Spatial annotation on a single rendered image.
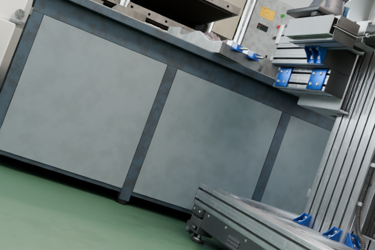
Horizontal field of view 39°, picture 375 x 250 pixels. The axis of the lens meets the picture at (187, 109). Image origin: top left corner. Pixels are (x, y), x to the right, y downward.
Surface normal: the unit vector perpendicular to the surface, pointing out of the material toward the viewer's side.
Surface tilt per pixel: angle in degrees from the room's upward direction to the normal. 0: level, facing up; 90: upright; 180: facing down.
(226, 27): 90
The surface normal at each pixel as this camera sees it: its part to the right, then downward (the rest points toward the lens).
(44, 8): 0.31, 0.07
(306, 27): -0.86, -0.33
